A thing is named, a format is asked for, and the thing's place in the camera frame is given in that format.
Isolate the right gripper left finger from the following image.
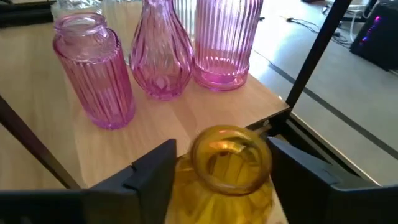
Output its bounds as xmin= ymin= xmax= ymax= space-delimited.
xmin=0 ymin=139 xmax=177 ymax=224

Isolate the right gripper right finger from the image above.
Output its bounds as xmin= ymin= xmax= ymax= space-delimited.
xmin=266 ymin=136 xmax=398 ymax=224

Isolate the yellow faceted glass vase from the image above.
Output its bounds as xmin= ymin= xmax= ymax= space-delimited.
xmin=164 ymin=124 xmax=275 ymax=224

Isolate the short pink ribbed glass jar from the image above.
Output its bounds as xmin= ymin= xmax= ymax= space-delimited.
xmin=52 ymin=11 xmax=136 ymax=131

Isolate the pink bulbous glass vase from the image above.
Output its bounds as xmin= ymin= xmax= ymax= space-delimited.
xmin=128 ymin=0 xmax=195 ymax=101

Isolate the tall pink ribbed glass bottle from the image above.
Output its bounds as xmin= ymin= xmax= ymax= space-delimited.
xmin=192 ymin=0 xmax=264 ymax=92

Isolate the clear ribbed glass bottle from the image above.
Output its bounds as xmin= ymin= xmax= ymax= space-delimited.
xmin=172 ymin=0 xmax=200 ymax=43

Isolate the light wooden shelf board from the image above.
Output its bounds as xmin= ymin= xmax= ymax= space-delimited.
xmin=0 ymin=12 xmax=290 ymax=190

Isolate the computer tower with purple lights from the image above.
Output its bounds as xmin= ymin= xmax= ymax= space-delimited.
xmin=349 ymin=2 xmax=398 ymax=72

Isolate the black floor cable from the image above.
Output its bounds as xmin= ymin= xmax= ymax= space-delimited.
xmin=285 ymin=17 xmax=352 ymax=46

